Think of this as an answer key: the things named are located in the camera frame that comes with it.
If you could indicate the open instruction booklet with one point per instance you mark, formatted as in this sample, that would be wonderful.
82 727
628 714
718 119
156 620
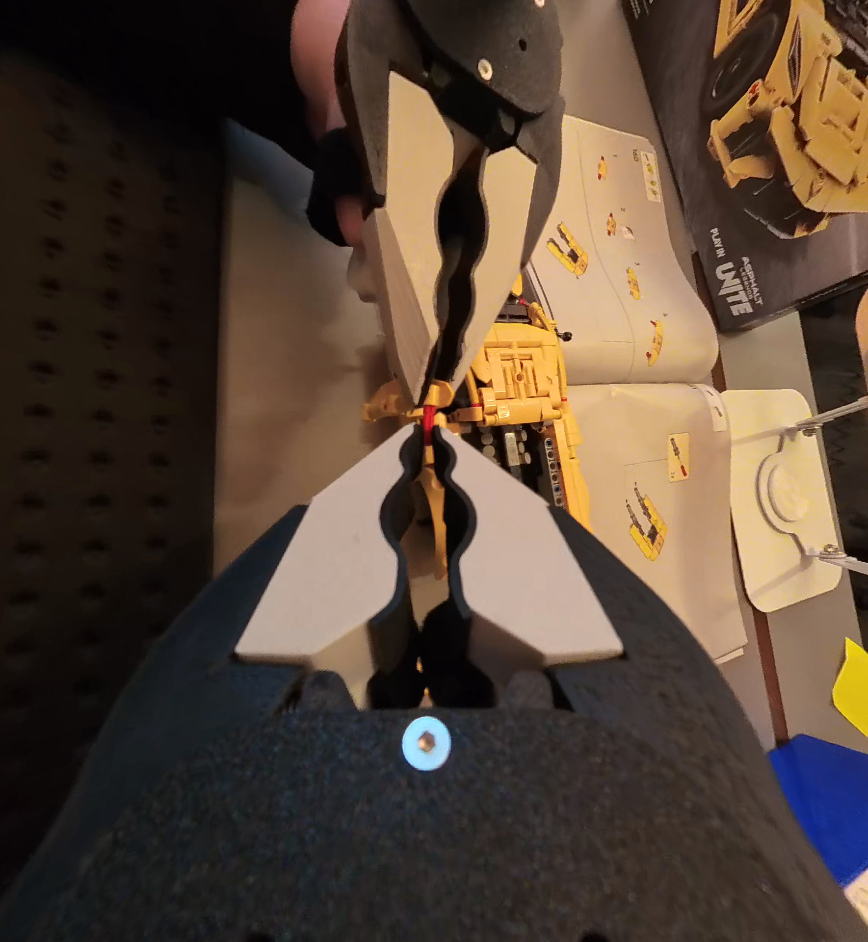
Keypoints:
603 412

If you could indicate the yellow toy brick car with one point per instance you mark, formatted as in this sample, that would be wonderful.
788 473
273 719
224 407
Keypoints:
522 383

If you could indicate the black dotted mat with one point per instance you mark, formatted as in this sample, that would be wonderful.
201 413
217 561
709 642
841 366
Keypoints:
95 368

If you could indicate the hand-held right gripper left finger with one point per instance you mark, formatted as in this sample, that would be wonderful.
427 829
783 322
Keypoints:
331 581

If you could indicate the grey desk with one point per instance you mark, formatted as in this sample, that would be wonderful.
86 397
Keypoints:
286 441

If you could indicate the yellow curved panel brick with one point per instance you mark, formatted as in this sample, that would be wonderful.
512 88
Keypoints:
386 401

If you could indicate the white desk lamp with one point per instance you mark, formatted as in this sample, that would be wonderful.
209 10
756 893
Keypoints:
780 441

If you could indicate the yellow sticky note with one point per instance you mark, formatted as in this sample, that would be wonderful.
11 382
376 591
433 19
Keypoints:
857 684

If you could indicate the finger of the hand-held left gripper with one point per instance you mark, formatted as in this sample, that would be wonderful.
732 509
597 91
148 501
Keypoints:
412 184
511 221

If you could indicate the person's left hand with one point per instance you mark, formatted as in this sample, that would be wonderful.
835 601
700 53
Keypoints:
316 66

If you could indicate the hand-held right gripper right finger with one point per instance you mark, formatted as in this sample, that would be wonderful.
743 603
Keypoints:
529 581

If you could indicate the blue plastic bin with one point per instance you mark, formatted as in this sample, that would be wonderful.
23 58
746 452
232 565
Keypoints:
831 809

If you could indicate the toy car product box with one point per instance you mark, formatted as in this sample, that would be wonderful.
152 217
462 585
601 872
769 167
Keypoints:
809 110

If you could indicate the yellow connector with red axle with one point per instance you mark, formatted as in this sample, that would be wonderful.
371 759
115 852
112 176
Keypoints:
430 423

